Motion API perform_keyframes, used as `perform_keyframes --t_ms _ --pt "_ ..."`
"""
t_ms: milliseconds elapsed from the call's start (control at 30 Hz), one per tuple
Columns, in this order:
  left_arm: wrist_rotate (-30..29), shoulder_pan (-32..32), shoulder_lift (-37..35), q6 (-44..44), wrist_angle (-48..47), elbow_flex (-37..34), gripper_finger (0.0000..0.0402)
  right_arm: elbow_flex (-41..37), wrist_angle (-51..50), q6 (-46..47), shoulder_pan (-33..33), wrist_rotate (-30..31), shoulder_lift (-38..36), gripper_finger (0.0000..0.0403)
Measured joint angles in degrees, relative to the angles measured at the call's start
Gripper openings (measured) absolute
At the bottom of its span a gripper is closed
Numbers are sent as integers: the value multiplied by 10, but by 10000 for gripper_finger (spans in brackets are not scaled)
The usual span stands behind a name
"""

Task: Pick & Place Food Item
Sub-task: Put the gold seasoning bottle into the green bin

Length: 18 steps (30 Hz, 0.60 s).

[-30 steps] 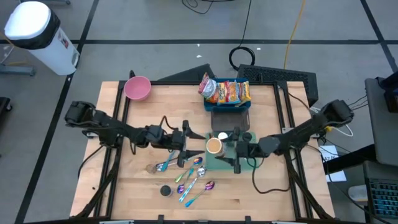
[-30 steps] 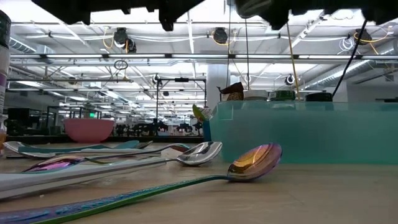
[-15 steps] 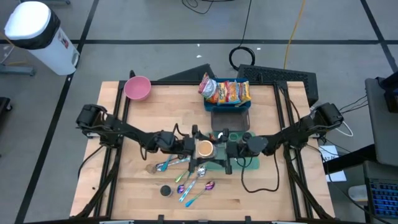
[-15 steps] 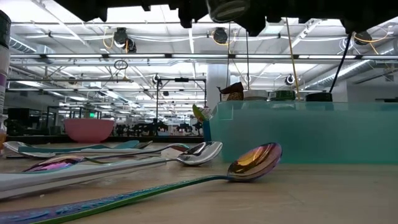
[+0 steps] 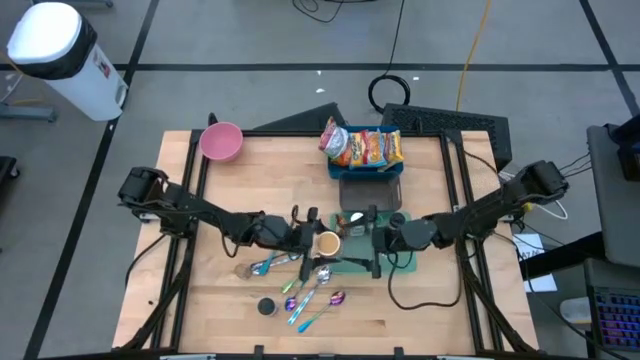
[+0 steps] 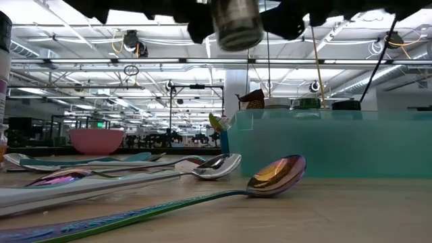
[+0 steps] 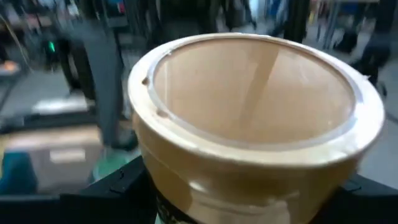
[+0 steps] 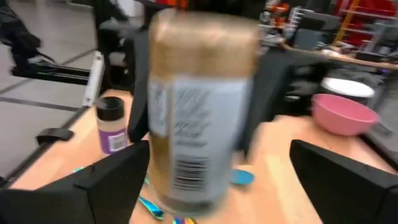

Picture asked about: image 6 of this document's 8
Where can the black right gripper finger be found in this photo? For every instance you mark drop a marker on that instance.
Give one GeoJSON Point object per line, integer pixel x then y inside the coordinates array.
{"type": "Point", "coordinates": [283, 22]}

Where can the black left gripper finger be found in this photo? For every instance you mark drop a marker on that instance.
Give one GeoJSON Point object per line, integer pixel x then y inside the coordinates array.
{"type": "Point", "coordinates": [200, 27]}

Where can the small cork lid jar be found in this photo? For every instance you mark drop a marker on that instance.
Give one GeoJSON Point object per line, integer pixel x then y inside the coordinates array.
{"type": "Point", "coordinates": [236, 25]}

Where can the brown taco seasoning packet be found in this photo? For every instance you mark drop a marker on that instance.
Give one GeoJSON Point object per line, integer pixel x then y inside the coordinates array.
{"type": "Point", "coordinates": [252, 99]}

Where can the green metal spoon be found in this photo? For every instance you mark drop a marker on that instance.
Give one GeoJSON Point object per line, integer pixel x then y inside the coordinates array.
{"type": "Point", "coordinates": [101, 174]}

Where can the black lid purple label jar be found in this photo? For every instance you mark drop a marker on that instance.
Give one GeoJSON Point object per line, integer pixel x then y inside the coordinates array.
{"type": "Point", "coordinates": [4, 67]}

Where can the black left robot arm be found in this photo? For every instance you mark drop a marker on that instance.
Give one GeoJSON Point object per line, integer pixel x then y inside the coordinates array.
{"type": "Point", "coordinates": [101, 8]}

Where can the blue plastic bin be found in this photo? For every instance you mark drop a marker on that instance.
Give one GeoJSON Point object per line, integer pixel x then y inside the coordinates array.
{"type": "Point", "coordinates": [224, 141]}

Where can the teal translucent plastic bin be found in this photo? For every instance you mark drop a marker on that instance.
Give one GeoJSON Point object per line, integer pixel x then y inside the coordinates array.
{"type": "Point", "coordinates": [330, 145]}

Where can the pink bowl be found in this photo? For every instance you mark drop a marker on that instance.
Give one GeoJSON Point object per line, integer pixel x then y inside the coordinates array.
{"type": "Point", "coordinates": [96, 141]}

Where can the dark distant workstation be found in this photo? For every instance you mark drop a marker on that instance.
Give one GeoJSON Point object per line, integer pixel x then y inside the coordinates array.
{"type": "Point", "coordinates": [20, 130]}

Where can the distant black frame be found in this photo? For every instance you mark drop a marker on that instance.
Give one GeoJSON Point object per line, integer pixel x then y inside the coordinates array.
{"type": "Point", "coordinates": [197, 86]}

